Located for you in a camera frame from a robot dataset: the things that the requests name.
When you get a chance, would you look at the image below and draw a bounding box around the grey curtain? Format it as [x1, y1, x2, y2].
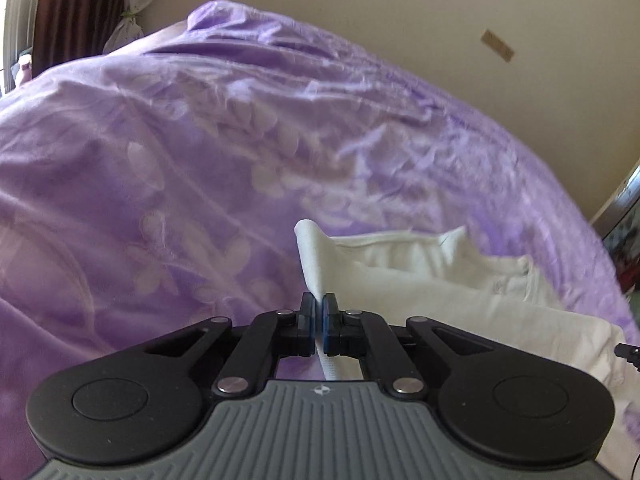
[2, 0, 40, 92]

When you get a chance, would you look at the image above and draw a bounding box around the brown tape strip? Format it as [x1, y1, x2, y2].
[481, 30, 515, 63]

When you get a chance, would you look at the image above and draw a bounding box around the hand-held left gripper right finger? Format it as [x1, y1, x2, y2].
[322, 292, 496, 404]

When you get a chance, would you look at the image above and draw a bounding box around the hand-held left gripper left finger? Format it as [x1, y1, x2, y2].
[142, 292, 319, 402]

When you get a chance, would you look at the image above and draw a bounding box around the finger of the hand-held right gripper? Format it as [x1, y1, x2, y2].
[616, 342, 640, 372]

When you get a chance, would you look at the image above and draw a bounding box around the purple floral blanket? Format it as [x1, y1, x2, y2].
[0, 0, 637, 480]

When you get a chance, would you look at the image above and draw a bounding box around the white door frame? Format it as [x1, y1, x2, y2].
[590, 160, 640, 241]

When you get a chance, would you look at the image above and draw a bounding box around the brown striped curtain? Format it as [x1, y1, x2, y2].
[32, 0, 133, 78]

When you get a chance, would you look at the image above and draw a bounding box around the white small garment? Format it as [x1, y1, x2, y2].
[294, 219, 640, 466]

